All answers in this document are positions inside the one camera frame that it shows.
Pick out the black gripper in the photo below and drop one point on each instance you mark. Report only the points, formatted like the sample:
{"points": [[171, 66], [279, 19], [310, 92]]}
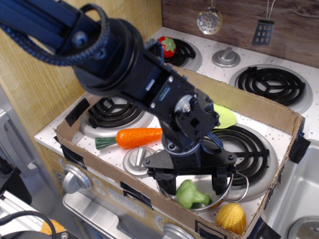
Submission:
{"points": [[206, 158]]}

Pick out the green toy broccoli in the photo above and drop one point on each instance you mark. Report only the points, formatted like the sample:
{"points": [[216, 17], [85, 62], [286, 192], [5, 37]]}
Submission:
{"points": [[187, 194]]}

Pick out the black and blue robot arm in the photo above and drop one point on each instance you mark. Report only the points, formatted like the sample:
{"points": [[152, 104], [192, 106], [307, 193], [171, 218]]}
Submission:
{"points": [[109, 58]]}

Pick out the yellow toy corn cob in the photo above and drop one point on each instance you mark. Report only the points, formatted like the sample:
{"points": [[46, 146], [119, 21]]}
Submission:
{"points": [[232, 218]]}

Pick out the silver oven knob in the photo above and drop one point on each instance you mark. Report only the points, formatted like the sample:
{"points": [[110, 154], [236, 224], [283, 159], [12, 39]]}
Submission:
{"points": [[171, 231], [75, 180]]}

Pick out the silver knob front centre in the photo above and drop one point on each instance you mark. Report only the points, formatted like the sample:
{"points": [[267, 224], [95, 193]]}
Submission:
{"points": [[133, 161]]}

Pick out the front right black burner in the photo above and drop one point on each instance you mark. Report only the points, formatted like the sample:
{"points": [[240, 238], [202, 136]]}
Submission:
{"points": [[256, 163]]}

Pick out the black burner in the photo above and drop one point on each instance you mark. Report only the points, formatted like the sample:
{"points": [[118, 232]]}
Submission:
{"points": [[256, 163], [111, 115], [187, 55], [275, 83]]}

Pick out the light green plastic plate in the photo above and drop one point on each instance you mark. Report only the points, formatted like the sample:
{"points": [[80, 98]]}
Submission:
{"points": [[226, 117]]}

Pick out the orange toy carrot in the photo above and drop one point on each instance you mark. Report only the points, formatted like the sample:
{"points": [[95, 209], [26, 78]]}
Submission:
{"points": [[130, 138]]}

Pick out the brown cardboard fence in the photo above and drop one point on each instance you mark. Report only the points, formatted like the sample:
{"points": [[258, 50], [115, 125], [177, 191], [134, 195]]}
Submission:
{"points": [[140, 198]]}

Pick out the steel sink basin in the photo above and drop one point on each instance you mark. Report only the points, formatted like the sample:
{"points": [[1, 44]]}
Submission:
{"points": [[297, 195]]}

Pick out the front left black burner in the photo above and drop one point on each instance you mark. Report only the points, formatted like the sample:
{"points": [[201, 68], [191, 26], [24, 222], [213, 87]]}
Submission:
{"points": [[111, 115]]}

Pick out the silver oven front knob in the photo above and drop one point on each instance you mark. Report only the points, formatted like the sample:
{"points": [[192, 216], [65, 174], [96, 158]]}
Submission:
{"points": [[75, 180]]}

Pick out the silver sink drain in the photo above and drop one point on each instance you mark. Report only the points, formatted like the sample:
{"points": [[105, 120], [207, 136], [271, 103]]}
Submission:
{"points": [[304, 228]]}

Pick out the silver knob back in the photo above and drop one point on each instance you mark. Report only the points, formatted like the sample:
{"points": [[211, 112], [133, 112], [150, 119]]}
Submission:
{"points": [[226, 58]]}

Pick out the back right black burner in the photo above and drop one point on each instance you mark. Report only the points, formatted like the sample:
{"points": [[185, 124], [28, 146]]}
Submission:
{"points": [[275, 83]]}

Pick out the back left black burner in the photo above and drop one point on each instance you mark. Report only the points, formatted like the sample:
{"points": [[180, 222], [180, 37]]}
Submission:
{"points": [[187, 55]]}

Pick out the red toy strawberry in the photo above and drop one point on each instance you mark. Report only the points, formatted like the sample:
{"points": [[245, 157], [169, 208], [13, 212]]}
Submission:
{"points": [[169, 46]]}

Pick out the orange object lower left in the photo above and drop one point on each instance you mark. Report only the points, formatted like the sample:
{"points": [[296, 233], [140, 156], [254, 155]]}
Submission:
{"points": [[47, 230]]}

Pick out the hanging metal spatula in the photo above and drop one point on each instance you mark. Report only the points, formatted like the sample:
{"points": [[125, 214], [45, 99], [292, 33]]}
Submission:
{"points": [[265, 27]]}

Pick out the hanging metal skimmer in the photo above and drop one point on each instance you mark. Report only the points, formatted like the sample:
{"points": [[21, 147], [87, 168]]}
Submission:
{"points": [[210, 20]]}

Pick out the steel pot with handles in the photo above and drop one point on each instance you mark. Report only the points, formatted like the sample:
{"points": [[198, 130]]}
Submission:
{"points": [[204, 185]]}

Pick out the silver oven door handle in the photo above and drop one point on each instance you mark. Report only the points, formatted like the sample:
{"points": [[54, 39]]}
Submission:
{"points": [[101, 223]]}

